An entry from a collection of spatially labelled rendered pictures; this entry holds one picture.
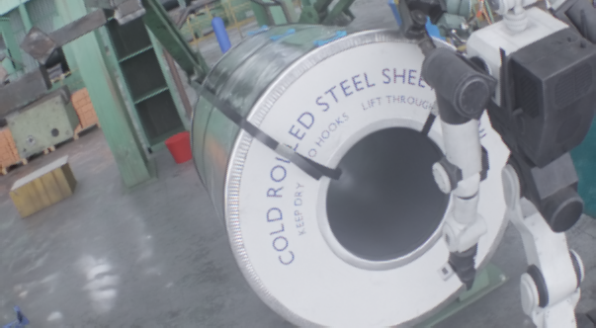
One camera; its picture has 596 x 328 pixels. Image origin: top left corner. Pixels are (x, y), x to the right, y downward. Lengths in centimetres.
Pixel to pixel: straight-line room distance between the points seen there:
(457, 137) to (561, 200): 33
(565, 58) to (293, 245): 127
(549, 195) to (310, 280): 106
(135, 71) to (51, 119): 673
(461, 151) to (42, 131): 107
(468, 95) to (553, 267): 67
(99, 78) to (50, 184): 194
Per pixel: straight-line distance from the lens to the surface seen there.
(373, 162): 300
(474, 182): 144
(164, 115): 840
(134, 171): 671
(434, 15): 203
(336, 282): 223
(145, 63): 831
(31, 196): 799
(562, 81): 122
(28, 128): 163
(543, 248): 165
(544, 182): 145
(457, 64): 123
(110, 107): 658
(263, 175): 202
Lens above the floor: 166
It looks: 17 degrees down
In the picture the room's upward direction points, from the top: 21 degrees counter-clockwise
